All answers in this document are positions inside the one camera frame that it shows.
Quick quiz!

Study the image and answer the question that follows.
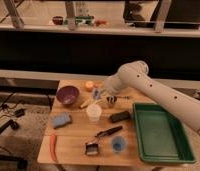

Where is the light blue towel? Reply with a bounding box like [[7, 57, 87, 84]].
[[92, 88, 99, 100]]

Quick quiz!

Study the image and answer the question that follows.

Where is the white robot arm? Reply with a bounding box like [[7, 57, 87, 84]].
[[103, 61, 200, 135]]

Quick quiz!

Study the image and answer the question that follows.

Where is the metal measuring cup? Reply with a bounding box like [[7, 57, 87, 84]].
[[106, 96, 130, 108]]

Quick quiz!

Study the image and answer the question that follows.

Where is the white plastic cup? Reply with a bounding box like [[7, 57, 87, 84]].
[[86, 104, 102, 123]]

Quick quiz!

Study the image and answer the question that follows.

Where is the blue plastic cup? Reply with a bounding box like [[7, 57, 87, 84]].
[[111, 136, 126, 153]]

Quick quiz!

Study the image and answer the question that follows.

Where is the yellow round fruit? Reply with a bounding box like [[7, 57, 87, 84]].
[[85, 81, 95, 92]]

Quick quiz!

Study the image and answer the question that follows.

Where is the yellow banana piece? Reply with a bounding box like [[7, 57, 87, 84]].
[[79, 98, 101, 109]]

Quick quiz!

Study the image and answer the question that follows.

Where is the black rectangular block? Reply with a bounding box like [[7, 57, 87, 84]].
[[109, 111, 130, 123]]

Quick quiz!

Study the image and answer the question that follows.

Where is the purple bowl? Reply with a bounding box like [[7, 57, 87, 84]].
[[56, 85, 79, 105]]

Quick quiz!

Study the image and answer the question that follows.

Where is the wooden table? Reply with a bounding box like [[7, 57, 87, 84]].
[[37, 79, 191, 168]]

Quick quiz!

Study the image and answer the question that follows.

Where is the blue sponge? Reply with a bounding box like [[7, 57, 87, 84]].
[[52, 113, 72, 129]]

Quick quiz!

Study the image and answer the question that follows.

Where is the red chili pepper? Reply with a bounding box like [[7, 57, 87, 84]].
[[49, 134, 58, 163]]

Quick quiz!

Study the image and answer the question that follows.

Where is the orange background object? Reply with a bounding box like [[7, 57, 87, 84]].
[[94, 20, 107, 27]]

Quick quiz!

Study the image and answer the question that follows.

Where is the green plastic tray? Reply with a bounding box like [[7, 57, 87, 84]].
[[133, 103, 196, 164]]

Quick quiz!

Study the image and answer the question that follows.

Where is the green background object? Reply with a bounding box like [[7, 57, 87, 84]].
[[73, 16, 94, 25]]

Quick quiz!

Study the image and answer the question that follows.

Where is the dark red background bowl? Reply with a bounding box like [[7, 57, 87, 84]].
[[52, 16, 63, 25]]

